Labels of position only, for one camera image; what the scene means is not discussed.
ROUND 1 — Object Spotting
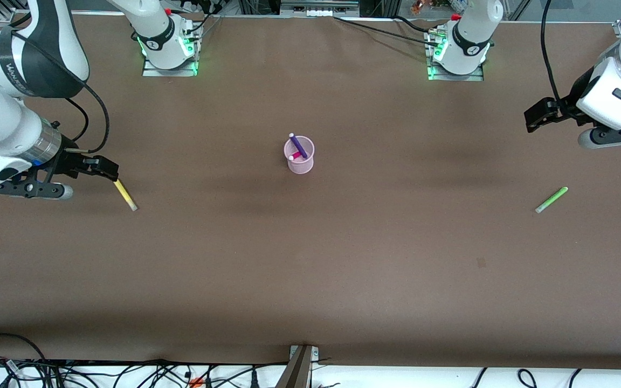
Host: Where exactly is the green marker pen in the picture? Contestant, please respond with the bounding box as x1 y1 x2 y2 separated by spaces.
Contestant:
535 186 569 214

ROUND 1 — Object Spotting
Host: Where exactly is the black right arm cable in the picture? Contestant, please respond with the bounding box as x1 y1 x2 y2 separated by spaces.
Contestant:
9 27 110 154

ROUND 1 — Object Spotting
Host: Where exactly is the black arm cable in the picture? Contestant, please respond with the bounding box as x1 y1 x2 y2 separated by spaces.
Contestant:
9 27 110 154
540 0 565 108

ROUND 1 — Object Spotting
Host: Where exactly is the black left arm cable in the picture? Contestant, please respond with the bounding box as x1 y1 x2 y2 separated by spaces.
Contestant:
540 0 565 108

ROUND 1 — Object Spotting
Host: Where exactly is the black cable on table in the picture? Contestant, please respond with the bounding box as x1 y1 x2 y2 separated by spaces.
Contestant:
333 15 440 44

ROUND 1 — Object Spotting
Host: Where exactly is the grey power strip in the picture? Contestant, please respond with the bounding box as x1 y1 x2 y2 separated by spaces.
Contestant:
281 0 360 17

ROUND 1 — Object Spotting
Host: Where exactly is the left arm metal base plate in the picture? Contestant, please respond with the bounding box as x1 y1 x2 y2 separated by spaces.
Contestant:
428 62 485 81

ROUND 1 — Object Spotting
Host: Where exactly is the pink pen holder cup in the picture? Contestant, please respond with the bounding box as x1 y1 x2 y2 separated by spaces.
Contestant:
283 136 315 175

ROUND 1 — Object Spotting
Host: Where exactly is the purple marker pen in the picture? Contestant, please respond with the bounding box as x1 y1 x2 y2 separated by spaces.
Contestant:
288 133 309 159

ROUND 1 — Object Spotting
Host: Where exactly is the aluminium table post with bracket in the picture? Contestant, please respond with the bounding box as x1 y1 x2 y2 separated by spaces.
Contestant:
275 345 320 388

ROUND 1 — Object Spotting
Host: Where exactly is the yellow marker pen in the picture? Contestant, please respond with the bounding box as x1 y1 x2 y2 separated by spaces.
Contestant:
114 179 139 212

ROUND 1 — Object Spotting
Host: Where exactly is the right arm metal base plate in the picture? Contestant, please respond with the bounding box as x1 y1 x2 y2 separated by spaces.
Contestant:
142 54 199 77

